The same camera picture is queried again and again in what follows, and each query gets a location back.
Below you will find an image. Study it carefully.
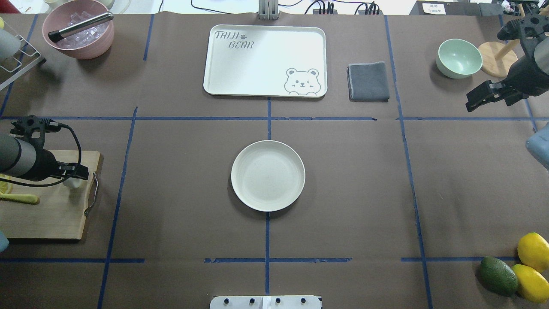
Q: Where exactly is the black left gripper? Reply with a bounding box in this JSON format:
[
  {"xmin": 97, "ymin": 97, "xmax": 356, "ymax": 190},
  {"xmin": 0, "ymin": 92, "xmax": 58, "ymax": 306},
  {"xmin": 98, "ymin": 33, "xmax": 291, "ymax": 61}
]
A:
[{"xmin": 33, "ymin": 149, "xmax": 90, "ymax": 182}]

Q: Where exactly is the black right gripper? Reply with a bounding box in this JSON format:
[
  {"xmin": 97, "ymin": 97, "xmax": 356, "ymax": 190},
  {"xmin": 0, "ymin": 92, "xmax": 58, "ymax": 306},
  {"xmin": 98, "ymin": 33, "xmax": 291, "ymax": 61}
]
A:
[{"xmin": 465, "ymin": 55, "xmax": 549, "ymax": 113}]

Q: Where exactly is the white steamed bun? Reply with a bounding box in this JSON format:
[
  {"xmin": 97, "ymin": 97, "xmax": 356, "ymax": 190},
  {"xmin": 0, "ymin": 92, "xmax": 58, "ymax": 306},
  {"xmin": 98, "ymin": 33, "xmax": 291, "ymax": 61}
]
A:
[{"xmin": 62, "ymin": 177, "xmax": 84, "ymax": 189}]

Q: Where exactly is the white round plate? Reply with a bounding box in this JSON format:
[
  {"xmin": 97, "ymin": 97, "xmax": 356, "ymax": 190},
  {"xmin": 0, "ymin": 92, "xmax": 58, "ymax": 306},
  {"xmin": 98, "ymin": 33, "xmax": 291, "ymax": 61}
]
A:
[{"xmin": 231, "ymin": 140, "xmax": 306, "ymax": 212}]

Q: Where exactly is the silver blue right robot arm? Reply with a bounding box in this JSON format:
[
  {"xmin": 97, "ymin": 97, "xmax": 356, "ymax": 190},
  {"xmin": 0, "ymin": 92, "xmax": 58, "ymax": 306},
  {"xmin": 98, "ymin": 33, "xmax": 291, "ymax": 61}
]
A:
[{"xmin": 465, "ymin": 39, "xmax": 548, "ymax": 112}]

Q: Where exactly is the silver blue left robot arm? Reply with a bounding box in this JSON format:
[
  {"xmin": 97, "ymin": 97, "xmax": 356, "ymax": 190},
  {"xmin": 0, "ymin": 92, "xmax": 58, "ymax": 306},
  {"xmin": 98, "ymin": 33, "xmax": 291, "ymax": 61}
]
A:
[{"xmin": 0, "ymin": 135, "xmax": 90, "ymax": 182}]

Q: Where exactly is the white bear tray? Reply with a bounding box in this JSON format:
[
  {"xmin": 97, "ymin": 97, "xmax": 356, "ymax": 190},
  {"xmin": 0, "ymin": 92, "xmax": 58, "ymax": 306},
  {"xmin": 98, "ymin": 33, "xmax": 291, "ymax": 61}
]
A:
[{"xmin": 203, "ymin": 24, "xmax": 328, "ymax": 98}]

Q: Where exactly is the wooden cutting board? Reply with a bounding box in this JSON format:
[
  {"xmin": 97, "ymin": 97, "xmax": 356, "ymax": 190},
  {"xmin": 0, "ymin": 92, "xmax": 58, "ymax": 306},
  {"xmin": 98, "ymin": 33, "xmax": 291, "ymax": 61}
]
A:
[{"xmin": 0, "ymin": 151, "xmax": 102, "ymax": 240}]

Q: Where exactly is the mint green bowl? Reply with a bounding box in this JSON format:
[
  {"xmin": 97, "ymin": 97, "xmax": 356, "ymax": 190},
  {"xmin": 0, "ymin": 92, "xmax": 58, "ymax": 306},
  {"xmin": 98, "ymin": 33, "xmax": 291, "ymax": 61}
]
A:
[{"xmin": 436, "ymin": 39, "xmax": 483, "ymax": 79}]

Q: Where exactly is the dark brown box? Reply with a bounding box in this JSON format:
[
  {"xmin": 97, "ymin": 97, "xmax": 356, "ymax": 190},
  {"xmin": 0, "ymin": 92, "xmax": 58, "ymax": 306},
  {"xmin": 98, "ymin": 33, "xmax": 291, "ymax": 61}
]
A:
[{"xmin": 409, "ymin": 0, "xmax": 504, "ymax": 16}]

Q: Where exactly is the cup drying rack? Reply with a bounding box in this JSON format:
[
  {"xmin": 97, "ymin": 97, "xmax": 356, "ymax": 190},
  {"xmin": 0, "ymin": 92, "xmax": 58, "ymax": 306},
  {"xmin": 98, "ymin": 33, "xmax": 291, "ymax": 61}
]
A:
[{"xmin": 0, "ymin": 18, "xmax": 46, "ymax": 91}]

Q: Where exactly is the grey folded cloth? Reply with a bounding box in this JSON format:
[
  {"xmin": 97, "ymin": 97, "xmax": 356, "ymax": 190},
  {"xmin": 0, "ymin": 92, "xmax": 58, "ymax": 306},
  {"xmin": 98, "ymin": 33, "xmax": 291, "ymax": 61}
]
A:
[{"xmin": 347, "ymin": 61, "xmax": 390, "ymax": 103}]

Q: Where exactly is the pink bowl with ice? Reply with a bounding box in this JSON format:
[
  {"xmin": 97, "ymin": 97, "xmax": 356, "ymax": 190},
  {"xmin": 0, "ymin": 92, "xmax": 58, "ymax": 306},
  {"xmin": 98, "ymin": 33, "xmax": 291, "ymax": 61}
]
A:
[{"xmin": 42, "ymin": 0, "xmax": 115, "ymax": 59}]

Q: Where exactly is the metal black ice scoop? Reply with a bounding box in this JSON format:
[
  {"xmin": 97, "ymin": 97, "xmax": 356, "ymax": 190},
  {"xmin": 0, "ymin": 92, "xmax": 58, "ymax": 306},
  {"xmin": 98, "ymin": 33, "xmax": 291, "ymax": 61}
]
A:
[{"xmin": 47, "ymin": 11, "xmax": 114, "ymax": 43}]

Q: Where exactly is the yellow lemon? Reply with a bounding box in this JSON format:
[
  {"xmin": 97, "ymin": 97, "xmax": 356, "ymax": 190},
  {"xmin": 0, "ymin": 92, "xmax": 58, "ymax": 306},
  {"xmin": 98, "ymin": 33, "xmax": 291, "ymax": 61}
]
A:
[
  {"xmin": 517, "ymin": 232, "xmax": 549, "ymax": 273},
  {"xmin": 511, "ymin": 264, "xmax": 549, "ymax": 303}
]

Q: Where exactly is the green avocado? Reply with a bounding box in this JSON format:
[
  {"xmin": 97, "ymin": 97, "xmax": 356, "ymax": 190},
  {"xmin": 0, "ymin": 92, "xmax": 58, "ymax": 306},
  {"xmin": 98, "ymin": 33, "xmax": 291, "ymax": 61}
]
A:
[{"xmin": 478, "ymin": 256, "xmax": 519, "ymax": 297}]

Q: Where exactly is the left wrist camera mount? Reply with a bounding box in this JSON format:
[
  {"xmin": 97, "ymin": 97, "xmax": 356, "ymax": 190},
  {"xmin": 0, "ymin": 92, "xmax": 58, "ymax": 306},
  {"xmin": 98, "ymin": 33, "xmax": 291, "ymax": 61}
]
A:
[{"xmin": 10, "ymin": 115, "xmax": 68, "ymax": 146}]

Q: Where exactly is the aluminium frame post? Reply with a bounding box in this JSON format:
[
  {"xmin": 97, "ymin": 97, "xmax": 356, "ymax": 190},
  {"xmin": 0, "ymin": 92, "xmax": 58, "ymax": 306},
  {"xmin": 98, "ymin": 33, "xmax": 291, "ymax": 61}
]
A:
[{"xmin": 258, "ymin": 0, "xmax": 280, "ymax": 20}]

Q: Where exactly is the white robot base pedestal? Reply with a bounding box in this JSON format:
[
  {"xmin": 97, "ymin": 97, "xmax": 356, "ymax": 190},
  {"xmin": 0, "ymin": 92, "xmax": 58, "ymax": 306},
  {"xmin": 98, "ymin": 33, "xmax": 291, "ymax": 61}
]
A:
[{"xmin": 209, "ymin": 295, "xmax": 323, "ymax": 309}]

